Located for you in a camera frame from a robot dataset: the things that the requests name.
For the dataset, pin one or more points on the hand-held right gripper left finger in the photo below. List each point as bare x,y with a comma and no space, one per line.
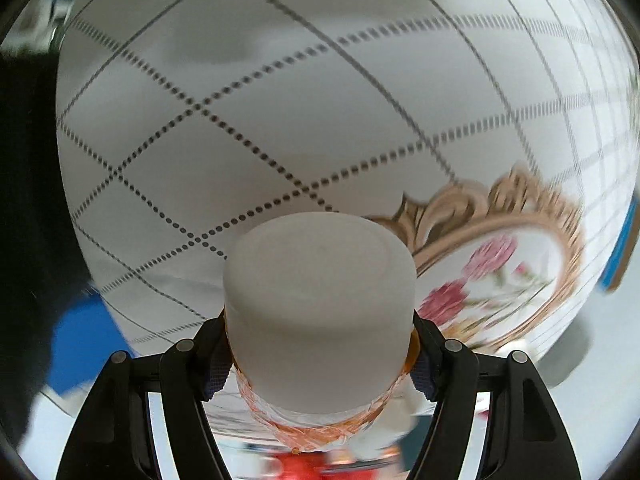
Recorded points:
218,371

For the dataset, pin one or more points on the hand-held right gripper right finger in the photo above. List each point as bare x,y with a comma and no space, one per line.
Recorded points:
423,370

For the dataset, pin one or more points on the white cup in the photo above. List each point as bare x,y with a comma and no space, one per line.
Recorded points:
320,310

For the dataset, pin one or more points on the blue cloth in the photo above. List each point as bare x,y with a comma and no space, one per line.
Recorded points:
80,345

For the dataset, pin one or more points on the white checked floral tablecloth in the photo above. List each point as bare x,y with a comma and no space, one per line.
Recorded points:
320,110

